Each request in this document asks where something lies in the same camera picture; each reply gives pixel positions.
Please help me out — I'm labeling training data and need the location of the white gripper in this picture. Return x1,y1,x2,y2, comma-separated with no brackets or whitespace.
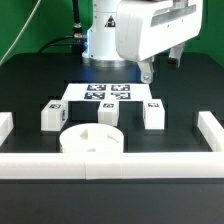
115,0,203,83

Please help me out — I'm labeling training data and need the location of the white round stool seat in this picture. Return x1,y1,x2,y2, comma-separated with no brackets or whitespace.
59,123,124,154

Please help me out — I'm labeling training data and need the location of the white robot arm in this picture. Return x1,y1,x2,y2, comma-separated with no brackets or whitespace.
82,0,203,84

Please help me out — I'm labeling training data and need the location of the white AprilTag marker sheet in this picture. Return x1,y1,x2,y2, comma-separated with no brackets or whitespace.
62,83,152,101

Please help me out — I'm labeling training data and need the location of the white front fence bar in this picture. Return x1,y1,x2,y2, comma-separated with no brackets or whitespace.
0,152,224,180

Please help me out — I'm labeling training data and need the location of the white left fence block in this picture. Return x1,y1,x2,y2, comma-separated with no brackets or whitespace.
0,112,14,147

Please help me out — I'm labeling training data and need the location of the black cable vertical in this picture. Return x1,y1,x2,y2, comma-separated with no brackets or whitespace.
72,0,82,29

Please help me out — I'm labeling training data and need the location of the black cable horizontal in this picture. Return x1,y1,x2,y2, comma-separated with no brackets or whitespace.
38,33,87,53

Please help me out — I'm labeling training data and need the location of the grey thin cable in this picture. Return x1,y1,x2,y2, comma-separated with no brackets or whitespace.
0,0,43,66

